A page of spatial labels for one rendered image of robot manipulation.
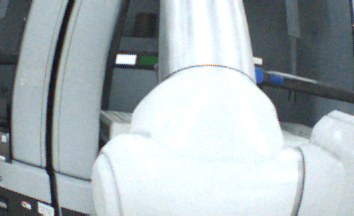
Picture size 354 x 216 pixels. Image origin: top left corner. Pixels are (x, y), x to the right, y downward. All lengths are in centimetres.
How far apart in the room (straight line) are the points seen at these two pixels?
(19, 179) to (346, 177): 113
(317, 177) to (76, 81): 114
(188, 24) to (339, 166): 27
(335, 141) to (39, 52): 116
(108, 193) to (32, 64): 111
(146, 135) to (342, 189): 26
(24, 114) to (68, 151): 15
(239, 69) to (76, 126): 104
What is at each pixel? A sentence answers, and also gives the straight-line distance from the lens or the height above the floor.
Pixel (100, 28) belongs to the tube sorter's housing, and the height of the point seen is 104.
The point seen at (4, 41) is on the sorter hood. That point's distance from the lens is 221.
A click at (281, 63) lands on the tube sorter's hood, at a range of 230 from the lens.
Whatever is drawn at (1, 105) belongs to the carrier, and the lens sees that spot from 222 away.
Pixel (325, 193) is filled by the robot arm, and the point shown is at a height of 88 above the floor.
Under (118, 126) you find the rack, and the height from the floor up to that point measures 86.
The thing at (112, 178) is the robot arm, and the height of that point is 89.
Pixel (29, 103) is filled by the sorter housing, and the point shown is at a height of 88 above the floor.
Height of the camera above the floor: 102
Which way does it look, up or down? 3 degrees down
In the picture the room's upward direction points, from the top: 7 degrees clockwise
